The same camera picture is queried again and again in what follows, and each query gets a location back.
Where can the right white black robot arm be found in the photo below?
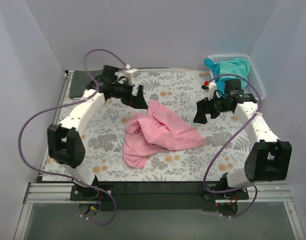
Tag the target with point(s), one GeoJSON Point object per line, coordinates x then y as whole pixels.
{"type": "Point", "coordinates": [269, 157]}

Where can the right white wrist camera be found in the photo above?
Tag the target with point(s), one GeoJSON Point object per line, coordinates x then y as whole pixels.
{"type": "Point", "coordinates": [210, 87]}

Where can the folded dark grey t-shirt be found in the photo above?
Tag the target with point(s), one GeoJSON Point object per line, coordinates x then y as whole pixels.
{"type": "Point", "coordinates": [80, 82]}

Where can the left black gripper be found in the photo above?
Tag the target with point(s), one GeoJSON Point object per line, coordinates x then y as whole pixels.
{"type": "Point", "coordinates": [132, 96]}

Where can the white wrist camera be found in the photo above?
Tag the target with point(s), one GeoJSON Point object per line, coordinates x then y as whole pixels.
{"type": "Point", "coordinates": [130, 74]}
{"type": "Point", "coordinates": [210, 87]}

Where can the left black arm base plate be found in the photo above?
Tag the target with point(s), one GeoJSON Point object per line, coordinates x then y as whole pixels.
{"type": "Point", "coordinates": [91, 193]}

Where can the teal t-shirt in basket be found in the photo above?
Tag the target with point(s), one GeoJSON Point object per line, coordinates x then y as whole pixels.
{"type": "Point", "coordinates": [236, 66]}

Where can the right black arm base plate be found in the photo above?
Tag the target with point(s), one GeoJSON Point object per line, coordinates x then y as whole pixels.
{"type": "Point", "coordinates": [215, 186]}

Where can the pink t-shirt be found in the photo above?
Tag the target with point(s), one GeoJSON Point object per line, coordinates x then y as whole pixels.
{"type": "Point", "coordinates": [159, 130]}

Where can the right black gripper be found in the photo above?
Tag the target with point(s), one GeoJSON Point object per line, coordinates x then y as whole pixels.
{"type": "Point", "coordinates": [210, 107]}

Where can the white plastic basket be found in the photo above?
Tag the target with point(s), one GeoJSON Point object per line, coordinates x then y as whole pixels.
{"type": "Point", "coordinates": [253, 76]}

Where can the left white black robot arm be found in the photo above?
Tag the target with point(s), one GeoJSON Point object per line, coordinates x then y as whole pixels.
{"type": "Point", "coordinates": [64, 139]}

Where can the aluminium frame rail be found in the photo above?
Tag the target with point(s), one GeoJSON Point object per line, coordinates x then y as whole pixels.
{"type": "Point", "coordinates": [63, 192]}

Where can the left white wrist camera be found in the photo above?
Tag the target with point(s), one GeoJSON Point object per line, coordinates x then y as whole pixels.
{"type": "Point", "coordinates": [130, 74]}

